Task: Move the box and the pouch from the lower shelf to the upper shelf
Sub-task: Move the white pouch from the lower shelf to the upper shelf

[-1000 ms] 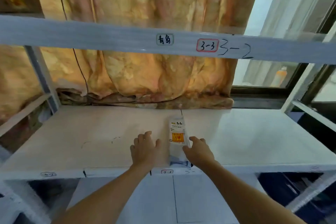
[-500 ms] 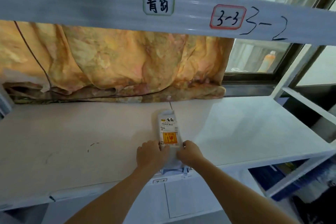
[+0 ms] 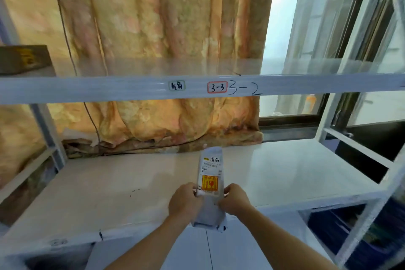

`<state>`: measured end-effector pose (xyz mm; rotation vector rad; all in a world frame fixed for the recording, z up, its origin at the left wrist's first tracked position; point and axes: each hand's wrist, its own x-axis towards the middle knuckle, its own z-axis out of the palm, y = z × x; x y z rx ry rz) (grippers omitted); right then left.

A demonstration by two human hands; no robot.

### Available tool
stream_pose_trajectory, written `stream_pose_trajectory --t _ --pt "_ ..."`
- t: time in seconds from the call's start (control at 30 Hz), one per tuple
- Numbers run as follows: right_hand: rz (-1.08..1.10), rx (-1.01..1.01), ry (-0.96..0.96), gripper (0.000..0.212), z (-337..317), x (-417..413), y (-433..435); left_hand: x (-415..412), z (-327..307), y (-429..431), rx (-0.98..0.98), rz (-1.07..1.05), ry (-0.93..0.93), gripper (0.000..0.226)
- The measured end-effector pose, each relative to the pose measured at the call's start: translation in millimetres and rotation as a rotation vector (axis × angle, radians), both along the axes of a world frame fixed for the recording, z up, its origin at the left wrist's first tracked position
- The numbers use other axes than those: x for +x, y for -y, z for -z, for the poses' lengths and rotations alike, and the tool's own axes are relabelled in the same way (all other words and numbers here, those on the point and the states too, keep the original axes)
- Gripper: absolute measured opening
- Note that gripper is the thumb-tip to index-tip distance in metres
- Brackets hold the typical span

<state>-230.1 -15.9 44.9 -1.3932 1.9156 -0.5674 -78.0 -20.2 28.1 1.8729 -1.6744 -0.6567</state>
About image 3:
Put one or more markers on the person's left hand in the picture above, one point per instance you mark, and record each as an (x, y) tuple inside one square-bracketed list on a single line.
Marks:
[(182, 203)]

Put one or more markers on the person's right hand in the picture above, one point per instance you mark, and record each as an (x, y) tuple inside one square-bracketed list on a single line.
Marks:
[(235, 201)]

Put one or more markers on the person's right thumb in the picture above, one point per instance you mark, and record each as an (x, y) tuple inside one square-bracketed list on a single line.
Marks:
[(228, 191)]

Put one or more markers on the person's left thumb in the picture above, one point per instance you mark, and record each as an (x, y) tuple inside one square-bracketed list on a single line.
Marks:
[(193, 189)]

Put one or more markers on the grey plastic mailer parcel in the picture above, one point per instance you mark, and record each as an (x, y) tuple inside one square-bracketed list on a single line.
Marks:
[(211, 171)]

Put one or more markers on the person's right forearm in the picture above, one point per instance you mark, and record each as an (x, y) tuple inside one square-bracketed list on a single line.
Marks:
[(281, 241)]

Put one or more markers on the person's left forearm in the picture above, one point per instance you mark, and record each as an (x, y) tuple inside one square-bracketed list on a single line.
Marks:
[(148, 246)]

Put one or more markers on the white metal shelf rack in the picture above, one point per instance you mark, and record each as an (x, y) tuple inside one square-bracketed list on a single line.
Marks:
[(126, 184)]

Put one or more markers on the red bordered white label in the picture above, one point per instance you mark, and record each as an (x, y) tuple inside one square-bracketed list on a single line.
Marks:
[(217, 87)]

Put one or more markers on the green bordered white label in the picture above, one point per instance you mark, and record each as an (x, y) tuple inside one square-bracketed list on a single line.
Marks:
[(176, 85)]

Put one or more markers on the dark blue bag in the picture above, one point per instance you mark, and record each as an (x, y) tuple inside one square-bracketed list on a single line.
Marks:
[(373, 231)]

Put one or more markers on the white metal side rack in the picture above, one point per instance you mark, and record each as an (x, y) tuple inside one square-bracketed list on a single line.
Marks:
[(370, 140)]

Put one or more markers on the orange patterned curtain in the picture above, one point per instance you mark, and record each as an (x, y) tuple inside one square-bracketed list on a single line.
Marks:
[(152, 26)]

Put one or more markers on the brown cardboard box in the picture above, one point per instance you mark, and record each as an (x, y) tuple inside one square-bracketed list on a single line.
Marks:
[(22, 59)]

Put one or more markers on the dark window frame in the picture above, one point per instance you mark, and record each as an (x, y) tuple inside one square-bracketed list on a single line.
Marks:
[(294, 121)]

